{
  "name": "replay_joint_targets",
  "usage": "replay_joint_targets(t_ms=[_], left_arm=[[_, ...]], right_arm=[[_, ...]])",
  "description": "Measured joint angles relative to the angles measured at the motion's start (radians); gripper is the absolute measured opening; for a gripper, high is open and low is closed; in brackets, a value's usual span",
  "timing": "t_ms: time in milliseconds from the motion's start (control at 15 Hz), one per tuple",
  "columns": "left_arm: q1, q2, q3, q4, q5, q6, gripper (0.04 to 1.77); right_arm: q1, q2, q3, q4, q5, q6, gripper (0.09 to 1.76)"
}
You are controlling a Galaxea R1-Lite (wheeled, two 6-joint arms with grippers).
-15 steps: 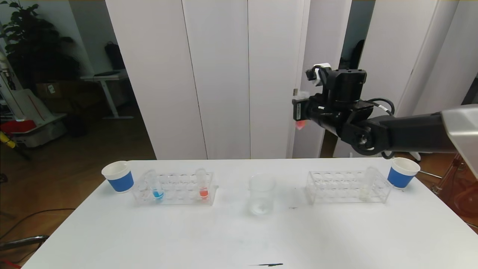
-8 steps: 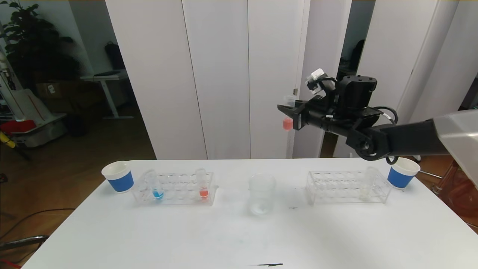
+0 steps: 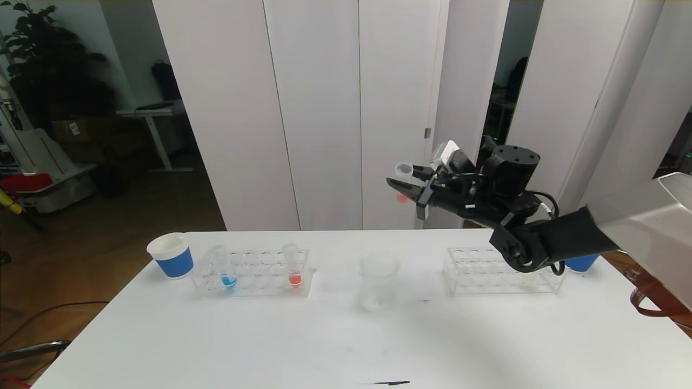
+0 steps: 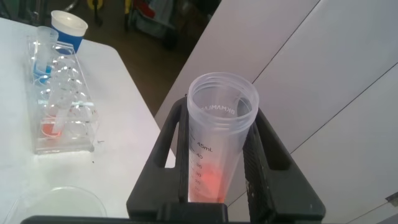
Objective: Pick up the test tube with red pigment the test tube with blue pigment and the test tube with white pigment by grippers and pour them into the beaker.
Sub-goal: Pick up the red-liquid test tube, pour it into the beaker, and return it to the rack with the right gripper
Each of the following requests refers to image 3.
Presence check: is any test tube with red pigment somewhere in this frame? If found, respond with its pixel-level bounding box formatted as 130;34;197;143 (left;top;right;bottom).
282;243;303;290

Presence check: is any black backpack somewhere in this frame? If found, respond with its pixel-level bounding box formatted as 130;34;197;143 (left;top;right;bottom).
151;60;182;102

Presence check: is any white machine base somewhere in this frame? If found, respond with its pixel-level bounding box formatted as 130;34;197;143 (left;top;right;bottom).
0;81;99;215

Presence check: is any green potted plant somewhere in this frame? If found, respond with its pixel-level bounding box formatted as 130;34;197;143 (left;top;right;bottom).
0;0;115;133

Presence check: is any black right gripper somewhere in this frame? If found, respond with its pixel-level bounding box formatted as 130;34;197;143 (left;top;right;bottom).
386;164;477;221

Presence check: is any black floor cable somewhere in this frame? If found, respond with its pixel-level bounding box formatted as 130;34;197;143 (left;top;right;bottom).
0;300;110;347

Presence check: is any white standing desk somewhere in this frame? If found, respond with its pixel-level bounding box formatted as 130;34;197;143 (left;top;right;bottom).
116;102;194;173

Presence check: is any yellow object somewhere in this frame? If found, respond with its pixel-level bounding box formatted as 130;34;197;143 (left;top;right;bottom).
0;190;25;216

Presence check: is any blue banded white paper cup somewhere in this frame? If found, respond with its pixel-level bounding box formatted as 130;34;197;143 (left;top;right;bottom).
147;232;194;280
564;253;601;274

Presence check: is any clear graduated plastic test tube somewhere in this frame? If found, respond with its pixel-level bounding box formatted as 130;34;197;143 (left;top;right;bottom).
394;162;415;205

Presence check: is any white folding partition screen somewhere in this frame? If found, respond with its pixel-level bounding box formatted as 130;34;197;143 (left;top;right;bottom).
152;0;510;232
481;0;666;230
573;0;692;223

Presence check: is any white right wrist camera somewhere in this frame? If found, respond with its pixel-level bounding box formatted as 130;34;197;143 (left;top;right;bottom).
431;140;461;169

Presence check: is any black bin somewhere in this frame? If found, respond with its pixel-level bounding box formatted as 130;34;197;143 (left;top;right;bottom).
93;164;129;199

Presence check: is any red flat object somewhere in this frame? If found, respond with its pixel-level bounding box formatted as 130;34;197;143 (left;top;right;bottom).
0;173;53;196

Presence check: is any brown cardboard box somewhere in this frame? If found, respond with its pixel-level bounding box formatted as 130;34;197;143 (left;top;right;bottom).
51;118;122;144

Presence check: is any test tube with blue pigment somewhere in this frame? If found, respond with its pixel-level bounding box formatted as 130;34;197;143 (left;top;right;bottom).
208;245;238;291

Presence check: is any clear acrylic test tube rack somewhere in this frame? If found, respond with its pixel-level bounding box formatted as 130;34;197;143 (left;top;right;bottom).
192;247;316;299
442;247;565;296

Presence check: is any clear plastic beaker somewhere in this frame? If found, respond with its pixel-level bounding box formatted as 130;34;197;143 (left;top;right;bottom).
360;253;401;312

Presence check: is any metal chair frame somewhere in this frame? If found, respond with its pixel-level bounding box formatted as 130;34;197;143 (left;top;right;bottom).
0;339;72;389

